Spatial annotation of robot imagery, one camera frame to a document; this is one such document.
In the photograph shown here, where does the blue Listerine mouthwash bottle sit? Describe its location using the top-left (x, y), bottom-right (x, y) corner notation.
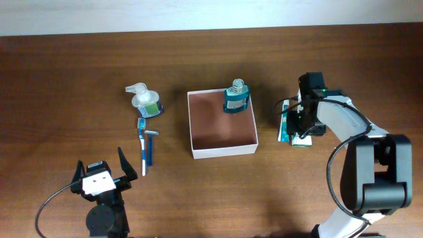
top-left (223, 79), bottom-right (250, 114)

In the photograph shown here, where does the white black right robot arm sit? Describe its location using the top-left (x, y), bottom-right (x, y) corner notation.
top-left (285, 89), bottom-right (412, 238)

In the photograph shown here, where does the white green soap packet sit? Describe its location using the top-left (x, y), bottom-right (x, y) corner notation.
top-left (291, 133), bottom-right (312, 147)

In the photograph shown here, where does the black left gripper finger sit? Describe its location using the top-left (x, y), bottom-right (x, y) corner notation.
top-left (118, 147), bottom-right (138, 180)
top-left (71, 160), bottom-right (85, 184)

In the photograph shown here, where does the teal Colgate toothpaste tube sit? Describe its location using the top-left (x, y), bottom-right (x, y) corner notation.
top-left (278, 100), bottom-right (289, 143)

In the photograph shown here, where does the blue white toothbrush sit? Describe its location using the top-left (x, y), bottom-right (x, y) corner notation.
top-left (137, 118), bottom-right (146, 177)

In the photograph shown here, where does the blue disposable razor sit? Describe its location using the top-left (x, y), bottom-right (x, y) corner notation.
top-left (145, 130), bottom-right (159, 167)

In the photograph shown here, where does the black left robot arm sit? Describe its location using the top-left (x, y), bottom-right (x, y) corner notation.
top-left (71, 148), bottom-right (137, 238)

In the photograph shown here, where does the pink open box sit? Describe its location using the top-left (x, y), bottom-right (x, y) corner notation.
top-left (187, 89), bottom-right (258, 159)

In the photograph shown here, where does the clear pump soap bottle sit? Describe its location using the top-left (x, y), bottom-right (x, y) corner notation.
top-left (125, 83), bottom-right (164, 118)

